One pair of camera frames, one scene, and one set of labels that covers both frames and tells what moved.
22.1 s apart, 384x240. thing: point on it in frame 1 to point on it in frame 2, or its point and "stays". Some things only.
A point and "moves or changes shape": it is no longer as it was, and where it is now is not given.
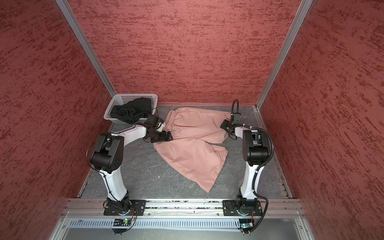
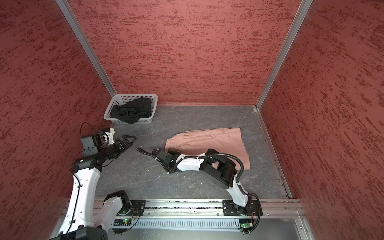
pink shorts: [196, 148] moves or changes shape
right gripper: [224, 124] to [172, 152]
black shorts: [133, 110] stays
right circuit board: [245, 223] stays
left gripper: [163, 138] to [122, 147]
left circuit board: [122, 222] stays
